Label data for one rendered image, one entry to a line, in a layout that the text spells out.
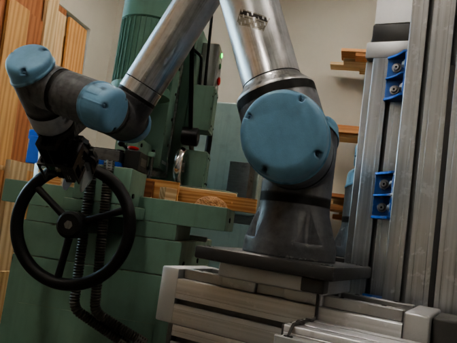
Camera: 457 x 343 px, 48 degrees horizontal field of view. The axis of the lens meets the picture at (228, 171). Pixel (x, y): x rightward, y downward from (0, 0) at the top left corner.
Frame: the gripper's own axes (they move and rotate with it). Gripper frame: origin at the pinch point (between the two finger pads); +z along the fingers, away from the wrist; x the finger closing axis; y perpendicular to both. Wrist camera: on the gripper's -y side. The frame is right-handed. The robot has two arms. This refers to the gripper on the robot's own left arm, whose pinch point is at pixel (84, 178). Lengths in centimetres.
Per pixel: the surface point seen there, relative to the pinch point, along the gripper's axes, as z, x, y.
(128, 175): 10.7, 4.8, -9.7
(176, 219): 23.5, 16.1, -6.8
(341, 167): 201, 80, -170
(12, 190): 22.5, -28.5, -8.5
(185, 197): 33.5, 14.8, -20.3
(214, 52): 31, 13, -80
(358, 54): 125, 77, -199
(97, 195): 13.7, -1.9, -4.8
